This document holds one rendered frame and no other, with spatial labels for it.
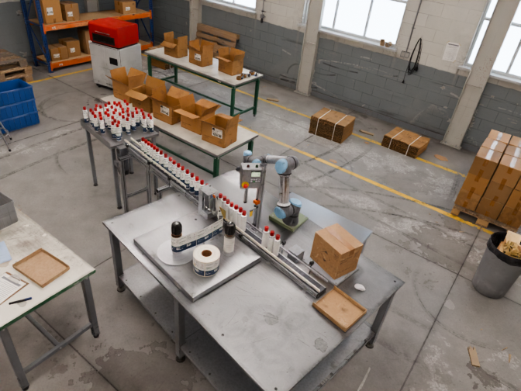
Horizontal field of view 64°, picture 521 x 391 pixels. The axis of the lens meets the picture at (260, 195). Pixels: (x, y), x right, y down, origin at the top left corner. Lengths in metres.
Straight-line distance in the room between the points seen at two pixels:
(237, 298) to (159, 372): 1.02
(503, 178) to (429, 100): 2.78
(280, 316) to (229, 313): 0.36
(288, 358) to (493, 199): 4.00
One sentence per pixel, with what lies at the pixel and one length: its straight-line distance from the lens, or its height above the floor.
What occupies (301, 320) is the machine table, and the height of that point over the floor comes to 0.83.
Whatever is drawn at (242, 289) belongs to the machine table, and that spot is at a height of 0.83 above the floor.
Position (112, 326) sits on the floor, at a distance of 4.08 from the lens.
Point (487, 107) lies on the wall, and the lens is 8.07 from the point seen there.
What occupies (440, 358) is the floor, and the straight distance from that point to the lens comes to 4.34.
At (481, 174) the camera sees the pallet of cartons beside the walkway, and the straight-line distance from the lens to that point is 5.97.
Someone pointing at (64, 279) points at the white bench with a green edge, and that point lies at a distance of 3.42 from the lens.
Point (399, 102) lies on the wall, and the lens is 8.42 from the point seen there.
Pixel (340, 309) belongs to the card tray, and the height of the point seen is 0.83.
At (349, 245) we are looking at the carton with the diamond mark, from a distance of 3.27.
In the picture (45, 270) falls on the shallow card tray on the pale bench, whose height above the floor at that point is 0.80.
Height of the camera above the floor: 3.17
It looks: 35 degrees down
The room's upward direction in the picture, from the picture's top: 7 degrees clockwise
